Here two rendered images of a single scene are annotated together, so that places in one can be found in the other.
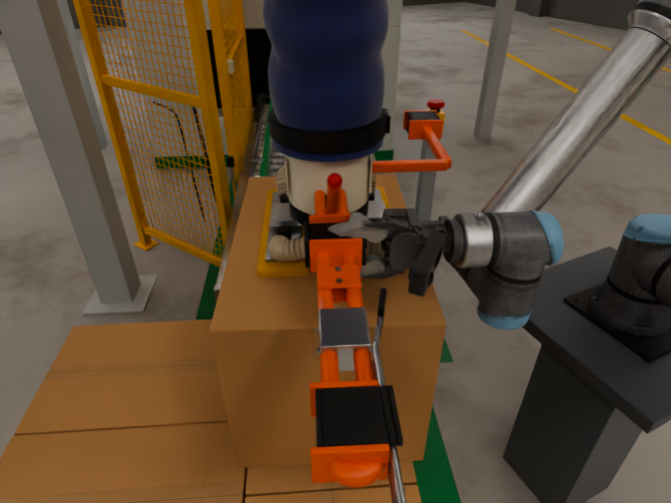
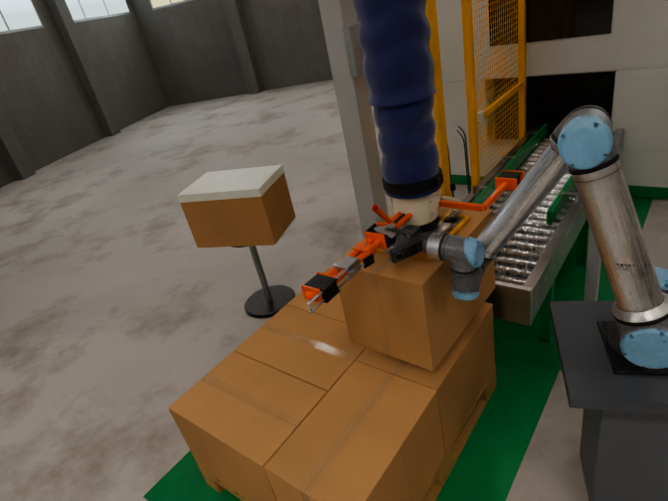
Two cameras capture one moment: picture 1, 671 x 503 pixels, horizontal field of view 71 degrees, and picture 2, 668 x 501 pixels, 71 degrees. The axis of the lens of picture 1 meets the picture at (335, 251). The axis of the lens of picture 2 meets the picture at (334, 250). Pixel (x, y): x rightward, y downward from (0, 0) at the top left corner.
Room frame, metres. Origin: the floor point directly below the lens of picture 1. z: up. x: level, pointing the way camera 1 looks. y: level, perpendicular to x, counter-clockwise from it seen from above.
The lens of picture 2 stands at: (-0.49, -0.96, 1.97)
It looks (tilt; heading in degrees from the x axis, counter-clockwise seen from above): 29 degrees down; 47
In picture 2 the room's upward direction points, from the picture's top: 13 degrees counter-clockwise
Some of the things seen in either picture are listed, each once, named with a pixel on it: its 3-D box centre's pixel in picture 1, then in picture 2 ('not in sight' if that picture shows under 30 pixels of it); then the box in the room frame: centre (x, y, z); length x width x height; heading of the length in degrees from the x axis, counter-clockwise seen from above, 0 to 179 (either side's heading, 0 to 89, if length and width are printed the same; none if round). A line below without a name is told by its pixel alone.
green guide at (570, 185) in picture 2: not in sight; (588, 165); (2.80, -0.10, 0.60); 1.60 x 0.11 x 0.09; 4
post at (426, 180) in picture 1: (421, 219); (594, 252); (1.87, -0.40, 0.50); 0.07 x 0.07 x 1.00; 4
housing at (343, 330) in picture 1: (343, 338); (346, 266); (0.43, -0.01, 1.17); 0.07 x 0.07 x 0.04; 3
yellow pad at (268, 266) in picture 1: (286, 221); not in sight; (0.89, 0.11, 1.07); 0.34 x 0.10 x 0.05; 3
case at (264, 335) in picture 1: (326, 302); (419, 276); (0.88, 0.02, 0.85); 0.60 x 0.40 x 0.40; 2
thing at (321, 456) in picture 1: (346, 429); (319, 287); (0.29, -0.01, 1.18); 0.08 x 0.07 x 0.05; 3
